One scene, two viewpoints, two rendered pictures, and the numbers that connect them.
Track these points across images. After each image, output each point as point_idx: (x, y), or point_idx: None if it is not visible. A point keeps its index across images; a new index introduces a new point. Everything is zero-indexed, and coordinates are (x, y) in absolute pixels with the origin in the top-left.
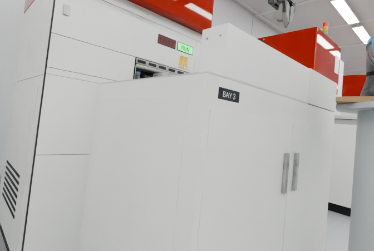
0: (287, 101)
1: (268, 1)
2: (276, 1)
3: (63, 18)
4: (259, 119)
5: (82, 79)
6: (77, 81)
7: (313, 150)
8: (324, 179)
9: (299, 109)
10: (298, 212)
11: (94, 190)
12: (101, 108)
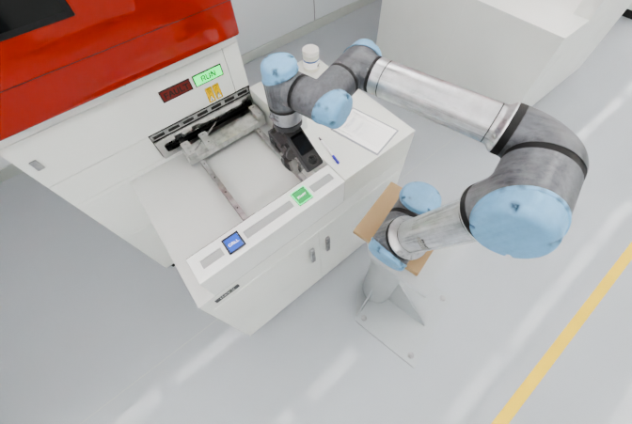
0: (306, 231)
1: (271, 143)
2: (278, 151)
3: (43, 171)
4: (268, 270)
5: (112, 190)
6: (110, 194)
7: (357, 212)
8: None
9: (328, 216)
10: (338, 246)
11: None
12: None
